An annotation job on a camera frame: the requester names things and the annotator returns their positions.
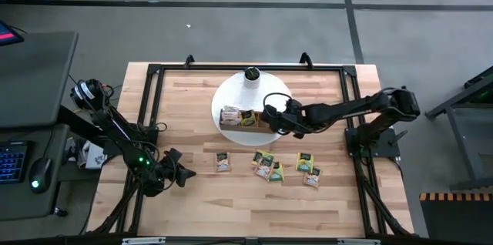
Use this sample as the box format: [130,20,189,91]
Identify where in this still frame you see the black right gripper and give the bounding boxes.
[263,99,305,140]

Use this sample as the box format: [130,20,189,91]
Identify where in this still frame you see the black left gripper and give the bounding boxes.
[144,159,196,196]

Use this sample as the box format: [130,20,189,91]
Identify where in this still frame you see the peach foil tea packet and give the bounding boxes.
[302,166,323,190]
[214,151,232,173]
[253,158,275,180]

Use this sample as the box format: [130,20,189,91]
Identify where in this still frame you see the brown cardboard box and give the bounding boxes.
[218,108,280,135]

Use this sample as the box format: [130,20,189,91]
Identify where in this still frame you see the white printed carton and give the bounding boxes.
[75,139,109,171]

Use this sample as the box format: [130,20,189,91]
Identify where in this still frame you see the black computer mouse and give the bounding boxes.
[29,156,54,195]

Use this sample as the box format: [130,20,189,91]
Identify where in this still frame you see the dark keyboard tray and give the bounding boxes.
[0,123,71,222]

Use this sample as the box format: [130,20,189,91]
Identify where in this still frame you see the black backlit keyboard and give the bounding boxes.
[0,140,31,185]

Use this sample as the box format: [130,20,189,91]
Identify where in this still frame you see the dark grey desk platform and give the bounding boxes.
[0,31,79,129]

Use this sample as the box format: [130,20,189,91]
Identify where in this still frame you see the black box with striped edge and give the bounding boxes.
[418,192,493,245]

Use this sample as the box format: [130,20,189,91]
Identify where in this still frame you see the laptop screen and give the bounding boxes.
[0,20,25,48]

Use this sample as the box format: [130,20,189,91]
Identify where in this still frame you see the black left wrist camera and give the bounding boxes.
[164,147,185,169]

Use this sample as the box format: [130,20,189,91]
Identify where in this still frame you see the silver metal bracket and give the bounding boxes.
[337,238,382,245]
[121,237,166,245]

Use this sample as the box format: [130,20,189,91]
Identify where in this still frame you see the black aluminium table frame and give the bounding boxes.
[88,62,415,240]

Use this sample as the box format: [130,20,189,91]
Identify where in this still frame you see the dark metal stand frame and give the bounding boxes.
[424,65,493,193]

